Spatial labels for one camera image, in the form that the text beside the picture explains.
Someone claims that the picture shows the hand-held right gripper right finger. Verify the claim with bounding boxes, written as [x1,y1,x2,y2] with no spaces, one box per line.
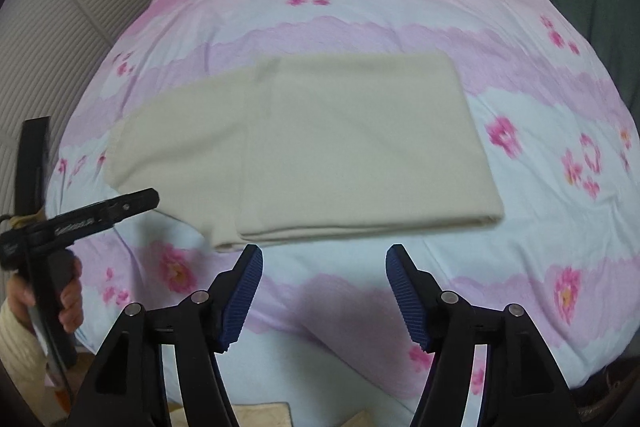
[385,244,573,427]

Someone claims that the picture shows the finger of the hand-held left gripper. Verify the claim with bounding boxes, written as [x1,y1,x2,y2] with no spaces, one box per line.
[95,188,160,226]

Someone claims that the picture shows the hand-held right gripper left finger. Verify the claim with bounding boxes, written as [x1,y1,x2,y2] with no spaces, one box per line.
[75,244,264,427]

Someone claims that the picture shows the cream pants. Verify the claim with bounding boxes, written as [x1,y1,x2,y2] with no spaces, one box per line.
[103,49,505,254]

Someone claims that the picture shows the person's left forearm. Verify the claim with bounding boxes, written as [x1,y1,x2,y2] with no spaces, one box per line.
[0,301,52,408]

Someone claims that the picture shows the person's left hand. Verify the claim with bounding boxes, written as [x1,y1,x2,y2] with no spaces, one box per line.
[6,256,86,336]

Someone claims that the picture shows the white louvered wardrobe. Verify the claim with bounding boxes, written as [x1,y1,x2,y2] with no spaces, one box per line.
[0,0,174,228]

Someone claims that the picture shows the pink floral duvet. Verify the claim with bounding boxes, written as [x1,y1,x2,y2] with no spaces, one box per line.
[42,0,637,414]

